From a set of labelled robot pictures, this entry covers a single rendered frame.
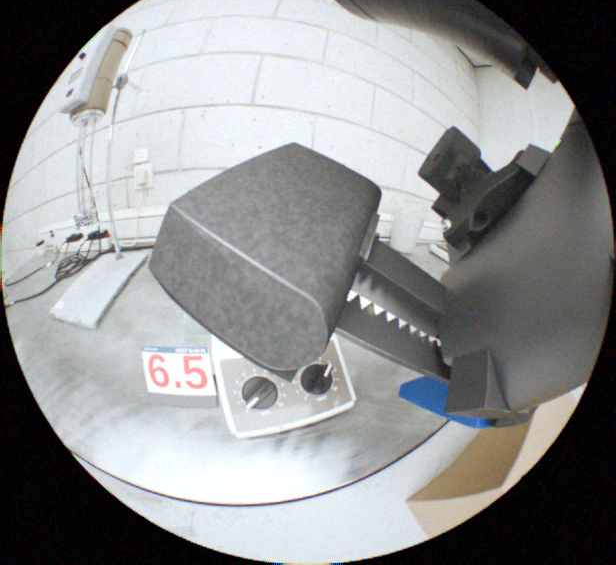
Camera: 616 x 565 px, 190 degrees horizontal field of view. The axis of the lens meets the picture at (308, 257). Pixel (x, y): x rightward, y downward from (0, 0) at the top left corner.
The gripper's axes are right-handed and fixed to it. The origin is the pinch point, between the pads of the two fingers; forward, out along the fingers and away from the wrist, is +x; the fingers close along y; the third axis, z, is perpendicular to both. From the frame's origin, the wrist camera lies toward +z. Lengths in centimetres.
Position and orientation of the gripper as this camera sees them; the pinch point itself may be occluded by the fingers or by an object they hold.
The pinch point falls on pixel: (386, 367)
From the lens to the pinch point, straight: 11.2
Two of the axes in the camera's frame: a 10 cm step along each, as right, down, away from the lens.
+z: 4.3, -6.4, 6.4
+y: -8.6, -5.1, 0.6
